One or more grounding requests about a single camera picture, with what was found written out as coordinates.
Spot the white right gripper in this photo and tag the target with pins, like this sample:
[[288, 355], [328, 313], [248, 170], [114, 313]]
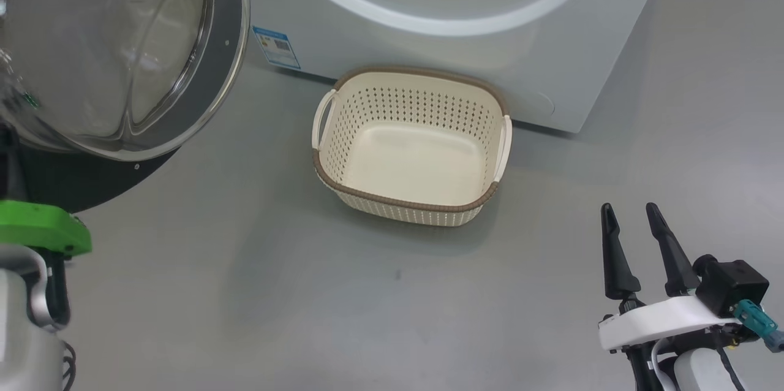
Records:
[[661, 317]]

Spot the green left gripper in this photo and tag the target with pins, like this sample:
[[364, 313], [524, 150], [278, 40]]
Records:
[[43, 225]]

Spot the round glass washing machine door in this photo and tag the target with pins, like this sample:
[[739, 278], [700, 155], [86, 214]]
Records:
[[122, 60]]

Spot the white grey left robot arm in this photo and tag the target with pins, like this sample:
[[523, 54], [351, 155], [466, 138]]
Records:
[[24, 330]]

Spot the white washing machine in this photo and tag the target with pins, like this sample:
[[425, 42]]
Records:
[[551, 41]]

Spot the cream perforated laundry basket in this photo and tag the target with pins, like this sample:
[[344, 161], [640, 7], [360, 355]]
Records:
[[416, 164]]

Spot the blue white energy label sticker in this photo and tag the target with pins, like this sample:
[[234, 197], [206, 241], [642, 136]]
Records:
[[277, 48]]

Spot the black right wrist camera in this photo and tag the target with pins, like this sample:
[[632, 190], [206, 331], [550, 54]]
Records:
[[732, 284]]

